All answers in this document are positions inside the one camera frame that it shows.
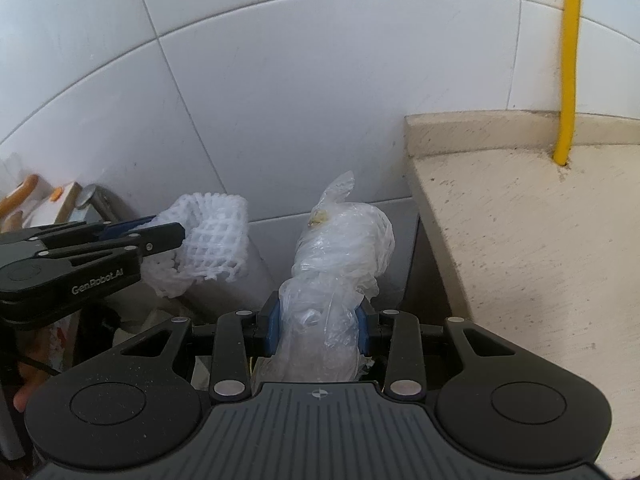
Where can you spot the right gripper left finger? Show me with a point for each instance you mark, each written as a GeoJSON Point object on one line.
{"type": "Point", "coordinates": [269, 320]}

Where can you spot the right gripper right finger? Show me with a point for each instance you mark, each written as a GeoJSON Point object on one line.
{"type": "Point", "coordinates": [367, 320]}

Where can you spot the white foam fruit net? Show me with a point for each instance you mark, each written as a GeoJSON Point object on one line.
{"type": "Point", "coordinates": [215, 243]}

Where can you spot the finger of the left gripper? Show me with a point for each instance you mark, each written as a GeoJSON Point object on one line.
{"type": "Point", "coordinates": [145, 240]}
{"type": "Point", "coordinates": [69, 233]}

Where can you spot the clear plastic bag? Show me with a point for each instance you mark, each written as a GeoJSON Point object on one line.
{"type": "Point", "coordinates": [341, 253]}

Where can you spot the yellow gas pipe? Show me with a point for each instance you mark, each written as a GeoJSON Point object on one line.
{"type": "Point", "coordinates": [568, 81]}

